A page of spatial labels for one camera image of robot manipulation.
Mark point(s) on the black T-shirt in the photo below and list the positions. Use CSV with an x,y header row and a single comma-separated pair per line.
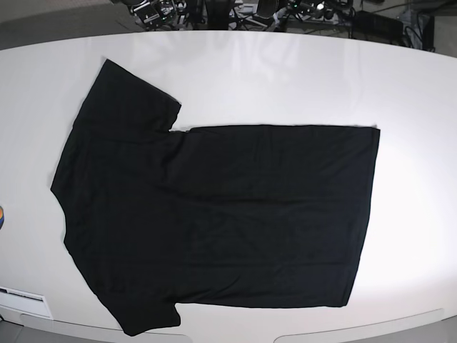
x,y
254,216

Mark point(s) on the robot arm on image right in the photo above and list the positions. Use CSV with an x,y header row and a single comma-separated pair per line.
x,y
302,10

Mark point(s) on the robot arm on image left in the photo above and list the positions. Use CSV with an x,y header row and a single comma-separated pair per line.
x,y
149,12

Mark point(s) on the black box in background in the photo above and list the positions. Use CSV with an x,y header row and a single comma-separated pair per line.
x,y
368,26

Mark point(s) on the orange blue sticker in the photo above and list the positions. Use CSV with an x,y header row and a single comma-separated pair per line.
x,y
2,217

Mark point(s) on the white label sticker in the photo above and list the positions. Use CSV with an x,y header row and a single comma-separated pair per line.
x,y
25,303

